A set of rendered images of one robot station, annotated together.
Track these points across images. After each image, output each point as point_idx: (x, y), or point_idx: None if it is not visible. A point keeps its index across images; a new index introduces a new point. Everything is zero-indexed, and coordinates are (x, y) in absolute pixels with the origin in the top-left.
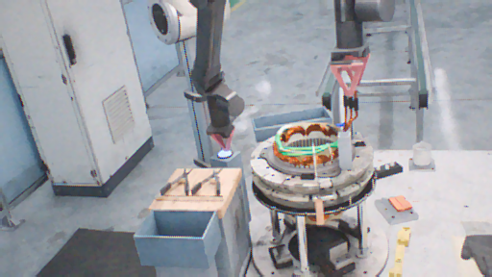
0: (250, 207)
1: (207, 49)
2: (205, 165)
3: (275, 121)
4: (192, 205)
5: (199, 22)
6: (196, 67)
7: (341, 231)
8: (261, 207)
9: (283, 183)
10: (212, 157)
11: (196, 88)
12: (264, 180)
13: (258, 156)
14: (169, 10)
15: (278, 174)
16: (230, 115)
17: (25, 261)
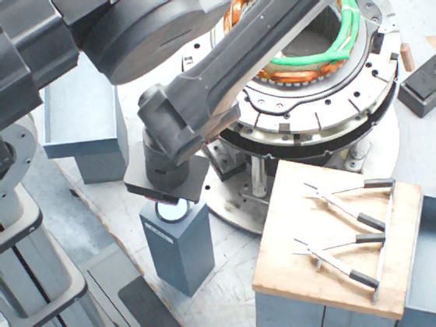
0: (135, 247)
1: (286, 45)
2: (70, 299)
3: (47, 108)
4: (401, 233)
5: (318, 5)
6: (217, 113)
7: None
8: (141, 225)
9: (386, 79)
10: (176, 231)
11: (187, 155)
12: (364, 109)
13: (276, 117)
14: (21, 119)
15: (356, 86)
16: (142, 151)
17: None
